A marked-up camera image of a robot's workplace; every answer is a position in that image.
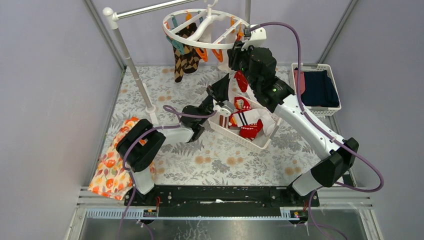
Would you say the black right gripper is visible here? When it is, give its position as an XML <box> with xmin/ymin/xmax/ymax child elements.
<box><xmin>227</xmin><ymin>40</ymin><xmax>259</xmax><ymax>91</ymax></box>

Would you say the white sock with black stripes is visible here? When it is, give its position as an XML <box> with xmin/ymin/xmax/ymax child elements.
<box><xmin>228</xmin><ymin>77</ymin><xmax>239</xmax><ymax>103</ymax></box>

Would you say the orange clothes clip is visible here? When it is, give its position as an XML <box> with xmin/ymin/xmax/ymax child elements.
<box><xmin>194</xmin><ymin>47</ymin><xmax>209</xmax><ymax>63</ymax></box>
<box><xmin>211</xmin><ymin>49</ymin><xmax>224</xmax><ymax>63</ymax></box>

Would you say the white round clip hanger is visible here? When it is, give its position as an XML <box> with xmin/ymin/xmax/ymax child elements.
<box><xmin>162</xmin><ymin>0</ymin><xmax>250</xmax><ymax>51</ymax></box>

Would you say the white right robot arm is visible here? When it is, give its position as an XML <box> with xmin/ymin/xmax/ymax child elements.
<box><xmin>227</xmin><ymin>40</ymin><xmax>359</xmax><ymax>206</ymax></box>

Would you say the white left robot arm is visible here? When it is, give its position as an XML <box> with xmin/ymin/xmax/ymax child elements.
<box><xmin>116</xmin><ymin>74</ymin><xmax>234</xmax><ymax>206</ymax></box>

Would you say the red white hanging sock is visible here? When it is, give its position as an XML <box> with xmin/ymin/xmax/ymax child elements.
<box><xmin>234</xmin><ymin>70</ymin><xmax>249</xmax><ymax>93</ymax></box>

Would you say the red santa sock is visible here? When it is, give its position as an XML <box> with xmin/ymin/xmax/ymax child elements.
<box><xmin>234</xmin><ymin>96</ymin><xmax>252</xmax><ymax>112</ymax></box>

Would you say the brown striped sock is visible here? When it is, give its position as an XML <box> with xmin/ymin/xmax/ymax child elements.
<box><xmin>219</xmin><ymin>115</ymin><xmax>230</xmax><ymax>129</ymax></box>

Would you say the brown argyle sock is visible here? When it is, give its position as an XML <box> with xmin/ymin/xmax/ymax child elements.
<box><xmin>173</xmin><ymin>22</ymin><xmax>201</xmax><ymax>83</ymax></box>

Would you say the white sock basket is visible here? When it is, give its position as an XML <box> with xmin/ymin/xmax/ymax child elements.
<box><xmin>208</xmin><ymin>95</ymin><xmax>282</xmax><ymax>152</ymax></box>

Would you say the red dotted sock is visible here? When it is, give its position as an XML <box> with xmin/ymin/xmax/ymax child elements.
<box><xmin>239</xmin><ymin>119</ymin><xmax>263</xmax><ymax>141</ymax></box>

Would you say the pink folded cloth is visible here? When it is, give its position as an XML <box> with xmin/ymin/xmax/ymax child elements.
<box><xmin>293</xmin><ymin>68</ymin><xmax>306</xmax><ymax>96</ymax></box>

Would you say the floral patterned table mat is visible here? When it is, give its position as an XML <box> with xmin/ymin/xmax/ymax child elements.
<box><xmin>99</xmin><ymin>66</ymin><xmax>319</xmax><ymax>186</ymax></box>

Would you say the dark navy folded cloth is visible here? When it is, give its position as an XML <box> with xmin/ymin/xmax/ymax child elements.
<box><xmin>301</xmin><ymin>70</ymin><xmax>340</xmax><ymax>108</ymax></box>

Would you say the white basket with dark clothes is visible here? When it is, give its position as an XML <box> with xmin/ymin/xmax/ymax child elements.
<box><xmin>290</xmin><ymin>62</ymin><xmax>342</xmax><ymax>116</ymax></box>

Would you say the orange floral cloth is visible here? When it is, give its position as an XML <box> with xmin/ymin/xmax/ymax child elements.
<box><xmin>88</xmin><ymin>117</ymin><xmax>140</xmax><ymax>201</ymax></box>

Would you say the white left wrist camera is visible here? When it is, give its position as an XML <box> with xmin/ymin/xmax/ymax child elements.
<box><xmin>213</xmin><ymin>100</ymin><xmax>235</xmax><ymax>118</ymax></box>

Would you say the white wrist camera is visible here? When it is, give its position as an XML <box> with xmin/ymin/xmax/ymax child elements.
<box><xmin>242</xmin><ymin>24</ymin><xmax>267</xmax><ymax>50</ymax></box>
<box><xmin>213</xmin><ymin>100</ymin><xmax>235</xmax><ymax>118</ymax></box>

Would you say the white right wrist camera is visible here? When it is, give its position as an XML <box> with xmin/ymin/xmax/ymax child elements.
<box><xmin>242</xmin><ymin>24</ymin><xmax>267</xmax><ymax>50</ymax></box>

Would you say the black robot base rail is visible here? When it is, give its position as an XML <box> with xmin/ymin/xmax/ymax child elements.
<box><xmin>124</xmin><ymin>185</ymin><xmax>320</xmax><ymax>219</ymax></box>

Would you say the silver drying rack frame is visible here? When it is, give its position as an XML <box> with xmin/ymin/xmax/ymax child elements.
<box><xmin>102</xmin><ymin>0</ymin><xmax>252</xmax><ymax>124</ymax></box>

